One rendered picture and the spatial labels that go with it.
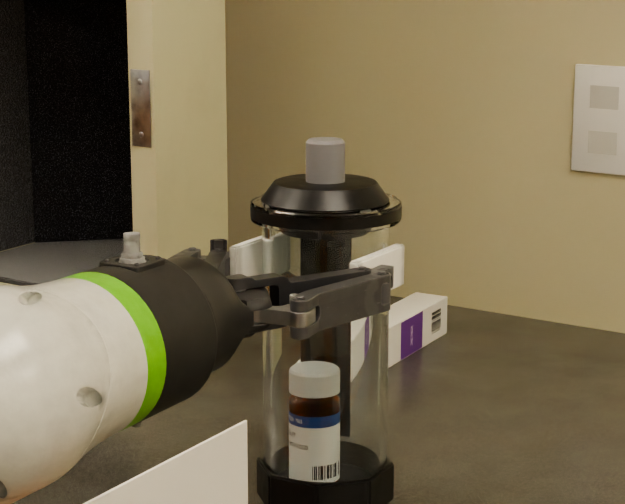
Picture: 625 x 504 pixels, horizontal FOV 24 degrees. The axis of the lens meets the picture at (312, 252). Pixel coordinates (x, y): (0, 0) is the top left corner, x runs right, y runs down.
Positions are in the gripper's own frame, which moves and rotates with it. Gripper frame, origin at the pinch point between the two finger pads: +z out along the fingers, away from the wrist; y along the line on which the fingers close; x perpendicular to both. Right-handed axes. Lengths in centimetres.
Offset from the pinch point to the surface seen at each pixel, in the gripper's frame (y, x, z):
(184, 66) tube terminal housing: 27.0, -11.1, 22.0
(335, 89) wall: 32, -5, 61
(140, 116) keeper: 28.8, -6.8, 17.5
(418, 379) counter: 6.9, 18.3, 31.1
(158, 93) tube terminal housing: 27.2, -9.0, 18.2
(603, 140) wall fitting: -1, -2, 58
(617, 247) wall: -3, 10, 59
